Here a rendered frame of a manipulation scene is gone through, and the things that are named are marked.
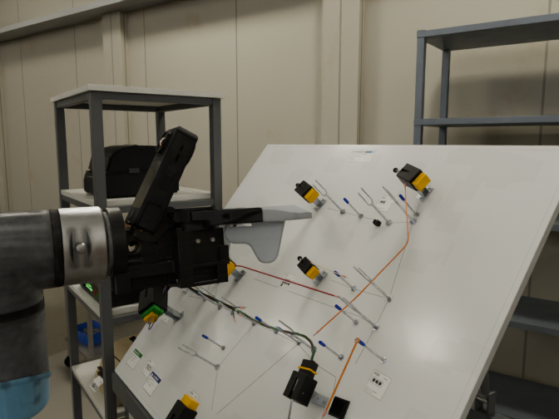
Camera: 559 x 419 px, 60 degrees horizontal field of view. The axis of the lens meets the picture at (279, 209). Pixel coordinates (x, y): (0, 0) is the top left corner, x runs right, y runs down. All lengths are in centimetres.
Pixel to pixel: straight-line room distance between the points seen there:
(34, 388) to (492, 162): 105
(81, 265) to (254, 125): 384
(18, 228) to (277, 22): 386
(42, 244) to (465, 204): 95
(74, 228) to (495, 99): 315
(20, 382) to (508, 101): 320
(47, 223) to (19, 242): 3
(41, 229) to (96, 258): 5
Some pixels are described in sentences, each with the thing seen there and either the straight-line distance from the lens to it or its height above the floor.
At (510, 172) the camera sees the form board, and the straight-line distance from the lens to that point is 122.
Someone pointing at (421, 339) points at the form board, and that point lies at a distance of 107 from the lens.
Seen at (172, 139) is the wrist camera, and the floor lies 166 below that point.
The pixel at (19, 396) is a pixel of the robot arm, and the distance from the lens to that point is 52.
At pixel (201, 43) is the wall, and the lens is 476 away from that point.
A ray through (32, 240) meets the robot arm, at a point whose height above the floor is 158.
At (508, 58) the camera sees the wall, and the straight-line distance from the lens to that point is 346.
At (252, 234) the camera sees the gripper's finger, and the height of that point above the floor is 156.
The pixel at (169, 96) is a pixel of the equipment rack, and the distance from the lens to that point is 185.
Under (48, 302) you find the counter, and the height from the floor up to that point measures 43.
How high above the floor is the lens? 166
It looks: 8 degrees down
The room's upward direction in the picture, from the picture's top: straight up
